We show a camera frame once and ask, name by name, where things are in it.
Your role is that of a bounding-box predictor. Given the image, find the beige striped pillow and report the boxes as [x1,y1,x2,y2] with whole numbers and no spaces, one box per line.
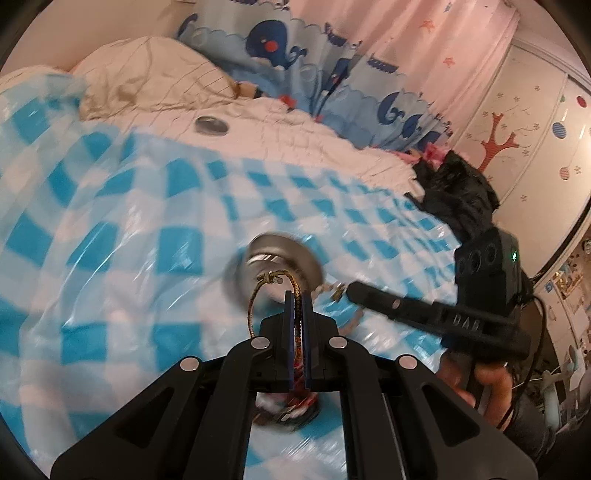
[71,36,238,121]

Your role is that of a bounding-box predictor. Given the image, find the white quilt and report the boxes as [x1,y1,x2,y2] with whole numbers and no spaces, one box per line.
[0,65,426,204]

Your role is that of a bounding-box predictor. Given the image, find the white wardrobe with tree decal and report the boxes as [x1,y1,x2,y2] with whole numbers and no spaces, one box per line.
[455,39,591,278]

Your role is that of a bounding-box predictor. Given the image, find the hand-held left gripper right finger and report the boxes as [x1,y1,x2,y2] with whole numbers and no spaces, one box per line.
[302,295,541,480]

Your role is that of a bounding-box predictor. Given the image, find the blue whale print curtain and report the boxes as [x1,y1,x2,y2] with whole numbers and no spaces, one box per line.
[175,0,455,153]

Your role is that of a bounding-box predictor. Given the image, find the person's right forearm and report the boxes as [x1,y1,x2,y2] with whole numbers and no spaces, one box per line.
[499,397,568,467]

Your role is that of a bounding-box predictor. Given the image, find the round metal tin lid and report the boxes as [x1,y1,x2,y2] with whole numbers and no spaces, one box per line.
[194,115,230,136]

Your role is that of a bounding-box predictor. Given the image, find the black cloth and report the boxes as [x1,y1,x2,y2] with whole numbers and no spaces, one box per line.
[405,150,502,245]

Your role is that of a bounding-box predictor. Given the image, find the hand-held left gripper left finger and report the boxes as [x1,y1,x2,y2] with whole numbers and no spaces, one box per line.
[50,291,296,480]

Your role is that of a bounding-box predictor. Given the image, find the pink star print curtain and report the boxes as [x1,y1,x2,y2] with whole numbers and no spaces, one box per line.
[286,0,520,121]

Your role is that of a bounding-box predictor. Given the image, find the person's right hand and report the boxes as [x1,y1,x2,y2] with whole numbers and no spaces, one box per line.
[436,351,520,432]

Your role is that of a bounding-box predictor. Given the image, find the pink cloth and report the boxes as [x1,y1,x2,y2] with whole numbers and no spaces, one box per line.
[399,143,451,167]

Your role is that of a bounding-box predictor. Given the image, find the blue checkered plastic sheet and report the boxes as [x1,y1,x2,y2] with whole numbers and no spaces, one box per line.
[0,69,467,480]

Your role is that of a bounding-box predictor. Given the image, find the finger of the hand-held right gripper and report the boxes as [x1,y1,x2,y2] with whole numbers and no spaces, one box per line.
[346,281,443,332]

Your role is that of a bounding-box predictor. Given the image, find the brown braided cord bracelet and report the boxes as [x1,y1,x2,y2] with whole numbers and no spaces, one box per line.
[247,270,308,384]

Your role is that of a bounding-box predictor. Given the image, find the round metal tin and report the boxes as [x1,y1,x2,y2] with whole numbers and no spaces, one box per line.
[224,232,326,308]

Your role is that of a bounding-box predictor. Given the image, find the black cable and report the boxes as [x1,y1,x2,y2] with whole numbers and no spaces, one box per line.
[505,277,548,425]

